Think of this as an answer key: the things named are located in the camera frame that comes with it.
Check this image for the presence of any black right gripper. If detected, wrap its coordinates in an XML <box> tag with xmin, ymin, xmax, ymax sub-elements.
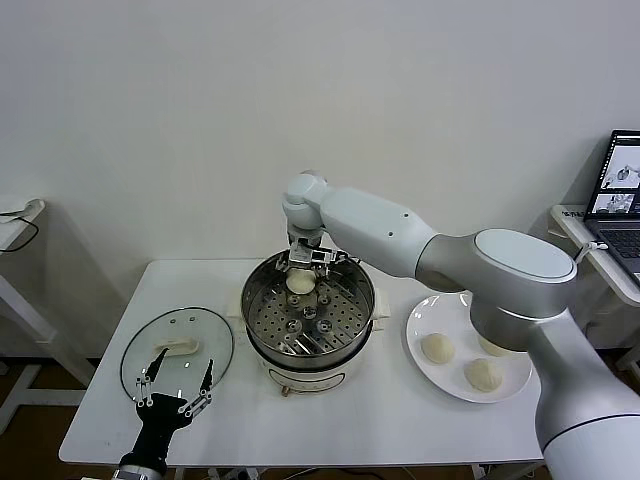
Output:
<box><xmin>277</xmin><ymin>224</ymin><xmax>332</xmax><ymax>282</ymax></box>

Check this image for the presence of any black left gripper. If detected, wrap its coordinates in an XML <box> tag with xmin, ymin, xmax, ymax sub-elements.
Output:
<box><xmin>119</xmin><ymin>348</ymin><xmax>215</xmax><ymax>474</ymax></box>

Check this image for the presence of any white steamed baozi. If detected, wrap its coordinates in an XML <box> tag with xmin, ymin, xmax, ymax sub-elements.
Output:
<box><xmin>419</xmin><ymin>332</ymin><xmax>456</xmax><ymax>365</ymax></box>
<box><xmin>477</xmin><ymin>335</ymin><xmax>526</xmax><ymax>358</ymax></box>
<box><xmin>463</xmin><ymin>357</ymin><xmax>504</xmax><ymax>392</ymax></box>
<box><xmin>285</xmin><ymin>269</ymin><xmax>316</xmax><ymax>295</ymax></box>

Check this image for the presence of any glass lid with white handle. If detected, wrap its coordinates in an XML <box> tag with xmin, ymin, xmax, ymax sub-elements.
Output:
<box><xmin>119</xmin><ymin>306</ymin><xmax>235</xmax><ymax>404</ymax></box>

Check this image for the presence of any stainless steel steamer basket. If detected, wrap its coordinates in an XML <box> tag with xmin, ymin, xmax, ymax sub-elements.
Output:
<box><xmin>241</xmin><ymin>248</ymin><xmax>375</xmax><ymax>357</ymax></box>

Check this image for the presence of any white electric cooker pot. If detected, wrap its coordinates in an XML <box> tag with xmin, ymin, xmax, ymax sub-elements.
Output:
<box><xmin>227</xmin><ymin>287</ymin><xmax>391</xmax><ymax>399</ymax></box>

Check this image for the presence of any white round plate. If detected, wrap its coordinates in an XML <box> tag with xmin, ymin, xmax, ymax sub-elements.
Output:
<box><xmin>405</xmin><ymin>293</ymin><xmax>534</xmax><ymax>404</ymax></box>

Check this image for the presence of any white side table with laptop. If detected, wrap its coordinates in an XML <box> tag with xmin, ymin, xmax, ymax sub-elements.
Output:
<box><xmin>549</xmin><ymin>203</ymin><xmax>640</xmax><ymax>431</ymax></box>

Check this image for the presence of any open grey laptop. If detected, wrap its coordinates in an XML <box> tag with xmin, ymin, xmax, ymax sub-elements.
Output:
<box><xmin>583</xmin><ymin>129</ymin><xmax>640</xmax><ymax>287</ymax></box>

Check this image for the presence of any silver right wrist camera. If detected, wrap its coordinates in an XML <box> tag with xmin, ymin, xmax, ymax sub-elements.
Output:
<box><xmin>288</xmin><ymin>240</ymin><xmax>347</xmax><ymax>267</ymax></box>

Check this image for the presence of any thin black cable loop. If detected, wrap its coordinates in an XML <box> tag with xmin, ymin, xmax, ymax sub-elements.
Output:
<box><xmin>0</xmin><ymin>215</ymin><xmax>40</xmax><ymax>254</ymax></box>

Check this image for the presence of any white side table with cables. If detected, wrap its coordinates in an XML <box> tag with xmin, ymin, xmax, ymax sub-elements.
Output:
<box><xmin>0</xmin><ymin>198</ymin><xmax>96</xmax><ymax>436</ymax></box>

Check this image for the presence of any white cord on side table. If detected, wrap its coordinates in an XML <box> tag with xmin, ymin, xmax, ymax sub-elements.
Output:
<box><xmin>0</xmin><ymin>198</ymin><xmax>46</xmax><ymax>224</ymax></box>

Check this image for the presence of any white laptop charging cable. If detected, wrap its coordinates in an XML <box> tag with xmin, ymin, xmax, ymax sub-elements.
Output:
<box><xmin>574</xmin><ymin>241</ymin><xmax>609</xmax><ymax>265</ymax></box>

